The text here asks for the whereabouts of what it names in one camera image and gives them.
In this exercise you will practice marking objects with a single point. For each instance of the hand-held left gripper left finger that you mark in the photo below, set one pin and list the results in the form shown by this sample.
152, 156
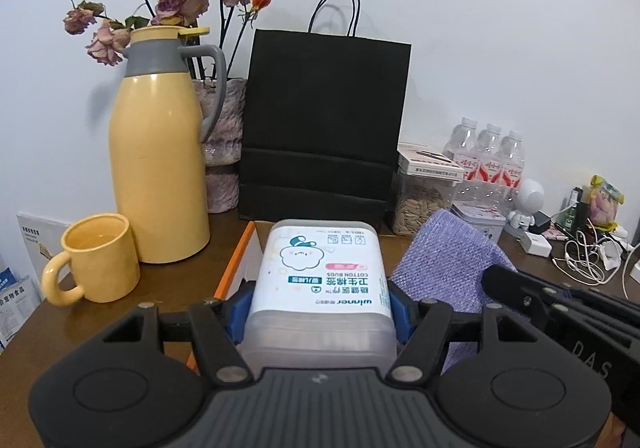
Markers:
237, 314

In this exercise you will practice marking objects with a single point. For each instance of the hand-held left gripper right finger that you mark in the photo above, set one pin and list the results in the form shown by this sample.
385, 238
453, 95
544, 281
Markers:
401, 314

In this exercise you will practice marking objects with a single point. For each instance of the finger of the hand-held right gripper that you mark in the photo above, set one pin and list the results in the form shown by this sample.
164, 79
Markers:
515, 288

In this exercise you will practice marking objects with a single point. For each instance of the orange cardboard box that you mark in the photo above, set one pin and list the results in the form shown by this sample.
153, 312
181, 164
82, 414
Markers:
245, 273

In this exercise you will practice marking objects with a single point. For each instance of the purple woven cloth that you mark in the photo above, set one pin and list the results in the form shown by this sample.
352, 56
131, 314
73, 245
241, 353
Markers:
445, 258

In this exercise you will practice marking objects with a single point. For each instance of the white cotton bud box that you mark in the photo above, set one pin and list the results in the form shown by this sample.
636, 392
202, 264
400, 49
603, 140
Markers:
320, 278

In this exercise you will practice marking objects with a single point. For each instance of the white charger block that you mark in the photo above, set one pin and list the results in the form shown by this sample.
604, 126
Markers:
536, 244

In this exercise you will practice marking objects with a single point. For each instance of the black charger block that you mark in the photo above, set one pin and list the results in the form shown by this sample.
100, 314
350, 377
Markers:
541, 222

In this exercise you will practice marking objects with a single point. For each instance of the printed tin box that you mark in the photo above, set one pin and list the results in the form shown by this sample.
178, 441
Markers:
477, 214

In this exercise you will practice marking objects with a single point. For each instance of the dark green bottle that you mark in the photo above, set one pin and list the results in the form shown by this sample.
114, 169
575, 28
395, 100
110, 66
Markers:
575, 213

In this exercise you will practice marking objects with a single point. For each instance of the white robot-shaped speaker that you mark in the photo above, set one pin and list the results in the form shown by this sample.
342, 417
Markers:
530, 193

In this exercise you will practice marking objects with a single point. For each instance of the clear seed container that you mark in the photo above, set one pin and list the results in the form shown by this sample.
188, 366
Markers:
420, 208

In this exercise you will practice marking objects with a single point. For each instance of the clear water bottle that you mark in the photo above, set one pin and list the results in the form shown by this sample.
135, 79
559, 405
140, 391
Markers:
512, 163
488, 163
464, 148

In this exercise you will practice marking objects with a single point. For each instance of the yellow pink snack packet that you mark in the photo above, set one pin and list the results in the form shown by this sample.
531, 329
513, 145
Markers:
606, 200

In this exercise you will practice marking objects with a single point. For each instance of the yellow mug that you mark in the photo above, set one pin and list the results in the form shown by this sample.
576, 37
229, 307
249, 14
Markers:
100, 263

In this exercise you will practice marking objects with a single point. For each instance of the small white flat box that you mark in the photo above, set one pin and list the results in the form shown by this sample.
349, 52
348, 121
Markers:
425, 160

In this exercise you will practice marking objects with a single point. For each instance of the yellow thermos jug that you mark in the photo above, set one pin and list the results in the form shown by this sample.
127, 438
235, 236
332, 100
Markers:
155, 168

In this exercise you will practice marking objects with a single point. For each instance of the pink marbled vase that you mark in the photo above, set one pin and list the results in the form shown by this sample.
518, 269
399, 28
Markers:
225, 128

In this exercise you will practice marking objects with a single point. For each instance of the black paper bag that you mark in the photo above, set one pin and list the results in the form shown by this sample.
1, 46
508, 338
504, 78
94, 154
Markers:
320, 128

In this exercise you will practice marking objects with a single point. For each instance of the blue white leaflets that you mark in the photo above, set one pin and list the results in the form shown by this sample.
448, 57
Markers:
15, 308

